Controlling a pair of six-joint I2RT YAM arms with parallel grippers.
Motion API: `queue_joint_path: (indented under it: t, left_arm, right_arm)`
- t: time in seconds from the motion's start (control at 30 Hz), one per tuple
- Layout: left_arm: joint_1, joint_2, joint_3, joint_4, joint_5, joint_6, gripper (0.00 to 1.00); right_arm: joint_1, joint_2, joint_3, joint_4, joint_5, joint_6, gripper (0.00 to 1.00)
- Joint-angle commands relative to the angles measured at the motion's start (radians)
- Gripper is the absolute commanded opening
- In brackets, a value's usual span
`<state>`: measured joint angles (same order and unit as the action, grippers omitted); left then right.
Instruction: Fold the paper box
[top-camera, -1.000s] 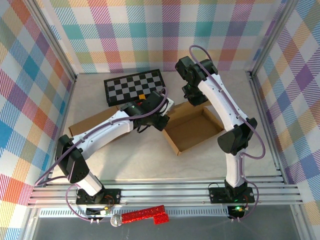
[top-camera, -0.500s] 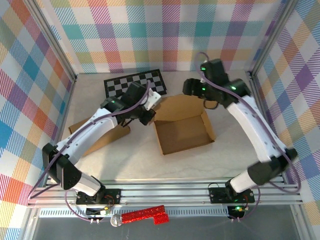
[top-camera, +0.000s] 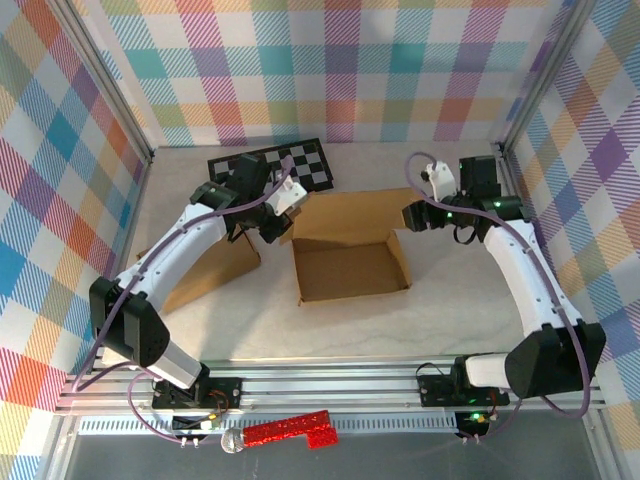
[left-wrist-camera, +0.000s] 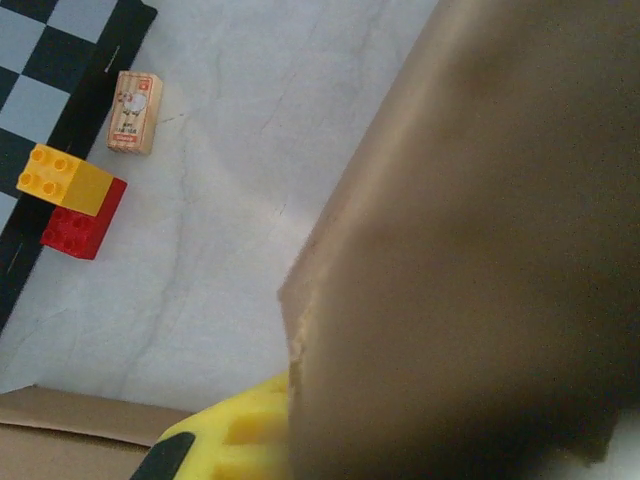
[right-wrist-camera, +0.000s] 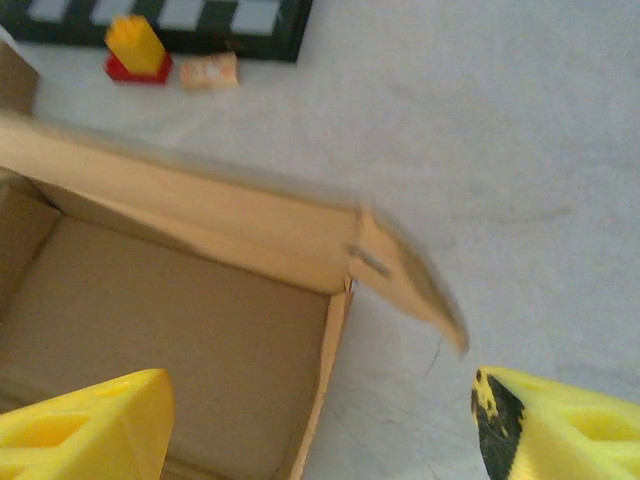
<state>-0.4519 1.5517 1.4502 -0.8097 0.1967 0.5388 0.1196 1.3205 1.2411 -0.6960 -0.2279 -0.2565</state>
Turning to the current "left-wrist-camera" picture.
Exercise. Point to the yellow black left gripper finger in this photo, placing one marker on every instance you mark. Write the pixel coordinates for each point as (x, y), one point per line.
(240, 440)

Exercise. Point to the brown cardboard mailer box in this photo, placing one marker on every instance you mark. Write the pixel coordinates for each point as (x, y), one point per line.
(60, 450)
(450, 250)

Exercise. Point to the red toy brick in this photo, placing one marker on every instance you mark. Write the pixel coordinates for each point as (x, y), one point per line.
(75, 235)

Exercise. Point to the yellow toy brick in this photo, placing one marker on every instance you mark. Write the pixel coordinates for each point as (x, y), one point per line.
(75, 185)

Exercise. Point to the small printed wooden block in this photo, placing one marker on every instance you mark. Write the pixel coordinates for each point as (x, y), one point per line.
(132, 115)

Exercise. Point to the black grey checkerboard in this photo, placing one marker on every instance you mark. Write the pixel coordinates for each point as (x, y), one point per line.
(30, 30)

